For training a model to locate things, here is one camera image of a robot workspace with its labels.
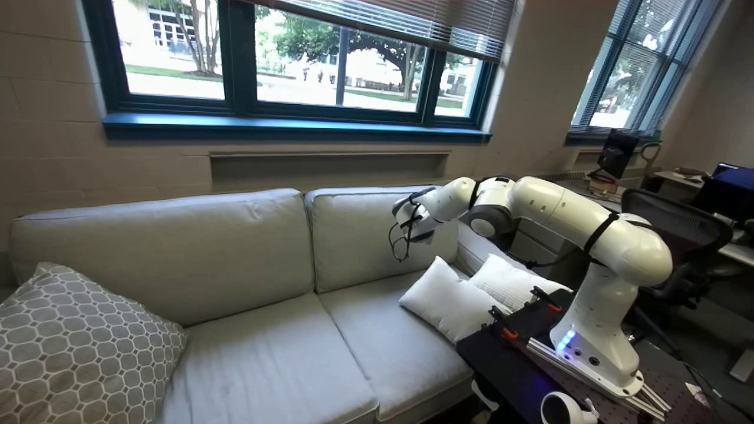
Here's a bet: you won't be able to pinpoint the light blue window frame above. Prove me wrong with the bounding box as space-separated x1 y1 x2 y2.
565 0 729 149

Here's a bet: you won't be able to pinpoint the grey sofa seat cushion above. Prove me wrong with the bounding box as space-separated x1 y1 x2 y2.
157 289 383 424
317 264 517 419

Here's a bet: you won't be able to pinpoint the black robot table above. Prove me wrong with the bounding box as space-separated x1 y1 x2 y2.
455 285 710 424

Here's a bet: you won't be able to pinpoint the small cream pleated pillow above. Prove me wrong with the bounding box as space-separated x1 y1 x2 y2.
470 252 574 315
399 253 515 345

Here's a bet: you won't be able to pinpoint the grey fabric sofa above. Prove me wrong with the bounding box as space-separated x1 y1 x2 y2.
8 183 562 424

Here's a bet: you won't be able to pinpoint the dark teal window frame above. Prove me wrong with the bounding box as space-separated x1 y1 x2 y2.
81 0 517 146

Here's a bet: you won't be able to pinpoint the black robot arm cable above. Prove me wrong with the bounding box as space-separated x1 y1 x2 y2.
387 177 678 272

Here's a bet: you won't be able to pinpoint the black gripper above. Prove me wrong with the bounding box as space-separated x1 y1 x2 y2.
389 204 435 264

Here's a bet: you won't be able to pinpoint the large grey patterned pillow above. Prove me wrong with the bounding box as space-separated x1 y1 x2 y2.
0 259 191 424

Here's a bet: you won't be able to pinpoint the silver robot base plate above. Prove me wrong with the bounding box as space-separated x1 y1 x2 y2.
523 333 674 421

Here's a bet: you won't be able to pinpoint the white VR controller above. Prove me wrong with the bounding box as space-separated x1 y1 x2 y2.
539 389 604 424

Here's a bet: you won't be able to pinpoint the dark blue bin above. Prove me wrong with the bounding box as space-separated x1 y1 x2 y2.
710 160 754 226

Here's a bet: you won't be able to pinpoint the grey sofa back cushion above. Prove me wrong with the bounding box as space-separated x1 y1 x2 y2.
304 183 475 297
8 186 317 328

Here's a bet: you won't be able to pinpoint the orange black clamp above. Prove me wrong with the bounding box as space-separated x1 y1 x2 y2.
527 285 564 315
485 303 527 344

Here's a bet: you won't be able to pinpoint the grey window blinds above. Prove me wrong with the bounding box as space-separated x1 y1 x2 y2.
251 0 517 61

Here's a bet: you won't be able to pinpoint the black office chair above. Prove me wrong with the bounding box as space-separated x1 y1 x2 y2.
621 186 739 324

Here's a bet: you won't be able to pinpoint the black monitor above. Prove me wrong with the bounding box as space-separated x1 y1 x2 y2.
596 126 643 182

